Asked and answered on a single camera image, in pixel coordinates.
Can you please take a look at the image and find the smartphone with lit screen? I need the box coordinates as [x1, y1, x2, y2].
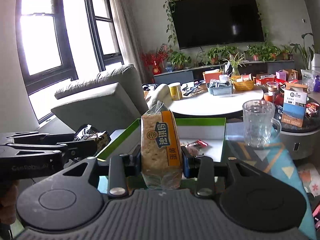
[312, 204, 320, 231]

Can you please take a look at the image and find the yellow wicker basket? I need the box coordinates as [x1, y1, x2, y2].
[229, 76, 254, 92]

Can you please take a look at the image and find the red flower decoration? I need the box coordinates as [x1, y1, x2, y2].
[140, 44, 172, 75]

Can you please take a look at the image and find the person left hand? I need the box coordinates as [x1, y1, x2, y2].
[1, 180, 20, 225]

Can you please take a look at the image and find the dark snack packet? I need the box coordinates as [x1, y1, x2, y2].
[73, 124, 111, 153]

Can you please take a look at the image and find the blue white carton box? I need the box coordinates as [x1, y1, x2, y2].
[281, 88, 307, 128]

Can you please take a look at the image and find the blue plastic tray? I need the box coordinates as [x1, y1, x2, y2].
[206, 81, 233, 96]

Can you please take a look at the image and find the red candy bar wrapper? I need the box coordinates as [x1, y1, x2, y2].
[185, 140, 209, 156]

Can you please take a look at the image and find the yellow tin can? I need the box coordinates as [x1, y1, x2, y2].
[168, 82, 183, 101]

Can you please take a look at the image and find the clear glass mug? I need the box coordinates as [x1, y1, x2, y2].
[242, 100, 281, 148]

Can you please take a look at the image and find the blue patterned table mat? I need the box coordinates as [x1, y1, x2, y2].
[222, 129, 318, 240]

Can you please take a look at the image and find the wall mounted black television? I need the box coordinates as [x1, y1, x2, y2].
[169, 0, 264, 49]

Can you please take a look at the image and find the orange cracker packet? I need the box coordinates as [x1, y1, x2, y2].
[141, 101, 183, 190]

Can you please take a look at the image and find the grey sofa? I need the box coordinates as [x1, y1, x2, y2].
[51, 64, 148, 134]

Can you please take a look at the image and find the purple gift bag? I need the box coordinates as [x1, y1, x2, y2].
[313, 75, 320, 93]

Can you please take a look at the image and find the round white coffee table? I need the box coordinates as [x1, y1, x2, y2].
[164, 85, 264, 116]

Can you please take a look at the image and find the green cardboard box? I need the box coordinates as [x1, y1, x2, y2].
[95, 117, 227, 188]

